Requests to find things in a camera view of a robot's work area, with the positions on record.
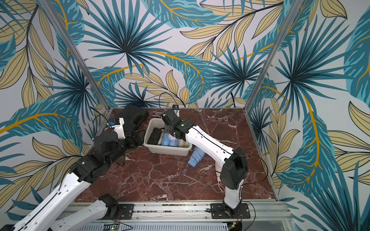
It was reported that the light blue umbrella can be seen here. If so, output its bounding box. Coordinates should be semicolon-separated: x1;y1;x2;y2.
184;147;206;175
168;135;180;147

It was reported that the black umbrella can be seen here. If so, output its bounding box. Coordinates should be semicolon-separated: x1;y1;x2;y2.
147;128;162;145

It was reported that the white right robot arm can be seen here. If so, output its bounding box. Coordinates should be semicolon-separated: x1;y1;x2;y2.
161;109;248;213

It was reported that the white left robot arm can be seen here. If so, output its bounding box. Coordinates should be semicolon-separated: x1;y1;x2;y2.
8;131;143;231

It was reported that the left aluminium corner post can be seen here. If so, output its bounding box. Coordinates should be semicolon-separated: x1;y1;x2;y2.
39;0;110;111

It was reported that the right aluminium corner post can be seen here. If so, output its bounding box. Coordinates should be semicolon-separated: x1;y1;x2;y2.
244;1;303;113

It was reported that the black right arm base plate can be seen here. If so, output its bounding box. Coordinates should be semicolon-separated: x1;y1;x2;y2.
206;202;251;219

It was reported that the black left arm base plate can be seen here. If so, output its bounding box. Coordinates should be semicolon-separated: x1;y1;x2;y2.
117;204;135;220

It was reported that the white plastic storage box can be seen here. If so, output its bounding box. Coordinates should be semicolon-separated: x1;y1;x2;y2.
143;118;193;157

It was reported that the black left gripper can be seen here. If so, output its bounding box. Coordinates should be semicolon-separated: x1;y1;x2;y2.
105;128;146;166

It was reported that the aluminium corner post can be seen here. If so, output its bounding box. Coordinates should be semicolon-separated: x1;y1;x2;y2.
39;0;110;111
244;1;303;113

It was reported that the pink umbrella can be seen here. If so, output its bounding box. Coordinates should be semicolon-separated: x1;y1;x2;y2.
214;161;225;192

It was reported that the green circuit board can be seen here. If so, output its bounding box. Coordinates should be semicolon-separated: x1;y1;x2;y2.
103;223;120;231

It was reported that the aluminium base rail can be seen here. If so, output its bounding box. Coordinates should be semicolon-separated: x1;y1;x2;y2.
43;199;298;231

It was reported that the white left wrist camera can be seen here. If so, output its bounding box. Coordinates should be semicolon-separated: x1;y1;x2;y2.
109;117;125;140

